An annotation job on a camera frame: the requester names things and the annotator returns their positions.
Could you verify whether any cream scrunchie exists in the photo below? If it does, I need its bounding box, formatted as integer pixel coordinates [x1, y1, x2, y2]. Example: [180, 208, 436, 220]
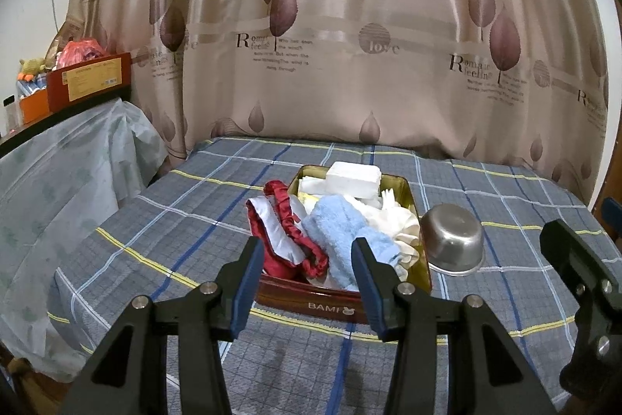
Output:
[349, 189, 421, 281]

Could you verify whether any red white satin cloth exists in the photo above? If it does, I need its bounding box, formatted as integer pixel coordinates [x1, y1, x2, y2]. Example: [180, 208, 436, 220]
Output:
[246, 180, 329, 283]

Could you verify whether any light blue towel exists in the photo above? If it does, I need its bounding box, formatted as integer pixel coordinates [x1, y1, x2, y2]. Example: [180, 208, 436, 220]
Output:
[302, 195, 398, 292]

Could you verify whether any white towel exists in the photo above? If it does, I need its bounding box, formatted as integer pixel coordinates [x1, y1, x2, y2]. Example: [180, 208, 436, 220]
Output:
[296, 161, 382, 199]

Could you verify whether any grey plaid bedsheet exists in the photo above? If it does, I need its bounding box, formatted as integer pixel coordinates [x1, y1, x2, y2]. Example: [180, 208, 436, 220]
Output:
[47, 136, 612, 415]

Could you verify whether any steel bowl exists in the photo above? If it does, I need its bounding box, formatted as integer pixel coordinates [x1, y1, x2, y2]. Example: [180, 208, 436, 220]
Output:
[419, 203, 485, 276]

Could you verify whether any gold red tin box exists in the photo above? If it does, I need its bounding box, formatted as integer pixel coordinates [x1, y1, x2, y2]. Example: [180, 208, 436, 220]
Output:
[254, 163, 433, 325]

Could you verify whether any pale green plastic cover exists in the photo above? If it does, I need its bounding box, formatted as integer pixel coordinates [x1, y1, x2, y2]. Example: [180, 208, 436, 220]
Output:
[1, 99, 166, 382]

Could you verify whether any red yellow cardboard box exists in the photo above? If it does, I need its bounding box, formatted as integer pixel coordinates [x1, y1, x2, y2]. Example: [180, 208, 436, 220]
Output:
[46, 53, 132, 113]

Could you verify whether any orange box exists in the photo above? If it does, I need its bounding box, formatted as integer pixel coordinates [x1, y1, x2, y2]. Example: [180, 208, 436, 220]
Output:
[19, 89, 49, 124]

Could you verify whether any beige leaf print curtain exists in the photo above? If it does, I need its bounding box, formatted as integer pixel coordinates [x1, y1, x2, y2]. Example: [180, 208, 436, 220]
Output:
[59, 0, 607, 201]

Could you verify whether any red plastic bag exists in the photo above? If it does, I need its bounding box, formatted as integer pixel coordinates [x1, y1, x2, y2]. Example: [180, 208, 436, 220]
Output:
[56, 38, 108, 68]

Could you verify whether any yellow plush toy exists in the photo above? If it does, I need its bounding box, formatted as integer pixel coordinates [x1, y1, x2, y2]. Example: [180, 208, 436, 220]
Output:
[17, 58, 47, 82]

